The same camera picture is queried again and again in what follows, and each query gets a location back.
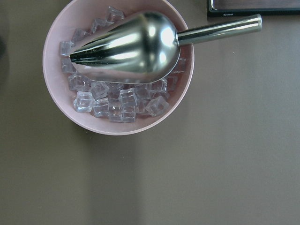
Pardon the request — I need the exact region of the steel ice scoop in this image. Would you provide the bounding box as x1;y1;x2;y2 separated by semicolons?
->
70;11;262;84

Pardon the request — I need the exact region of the pink bowl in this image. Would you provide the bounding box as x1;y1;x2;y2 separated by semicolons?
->
43;0;195;135

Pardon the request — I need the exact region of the dark tray with glasses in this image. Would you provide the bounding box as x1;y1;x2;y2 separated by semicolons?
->
207;0;300;17

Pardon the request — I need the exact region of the pile of clear ice cubes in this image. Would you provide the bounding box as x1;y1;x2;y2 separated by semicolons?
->
59;6;187;123

